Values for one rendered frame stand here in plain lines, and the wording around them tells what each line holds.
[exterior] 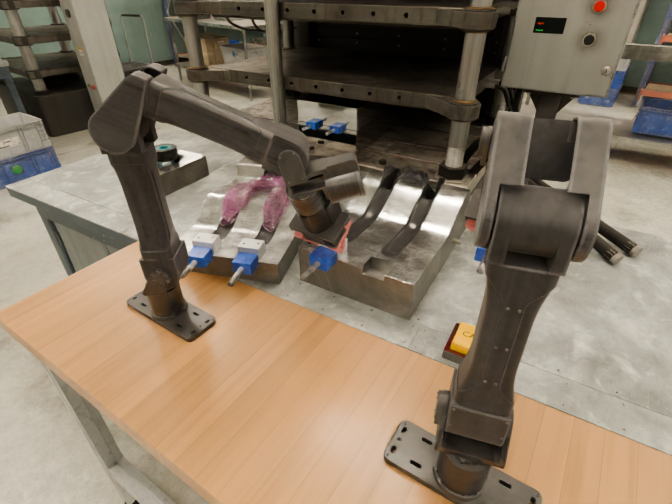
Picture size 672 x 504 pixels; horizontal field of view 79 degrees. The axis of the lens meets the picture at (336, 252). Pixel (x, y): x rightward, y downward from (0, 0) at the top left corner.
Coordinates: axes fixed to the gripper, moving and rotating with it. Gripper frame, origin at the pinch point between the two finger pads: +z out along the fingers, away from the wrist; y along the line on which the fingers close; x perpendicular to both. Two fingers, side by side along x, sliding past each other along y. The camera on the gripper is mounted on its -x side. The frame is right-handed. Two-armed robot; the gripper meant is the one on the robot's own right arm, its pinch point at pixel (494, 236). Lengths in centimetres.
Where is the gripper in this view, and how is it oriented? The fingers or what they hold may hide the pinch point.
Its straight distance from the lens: 83.9
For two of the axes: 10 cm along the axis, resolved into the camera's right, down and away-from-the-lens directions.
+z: 2.3, 5.2, 8.2
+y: -8.7, -2.7, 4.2
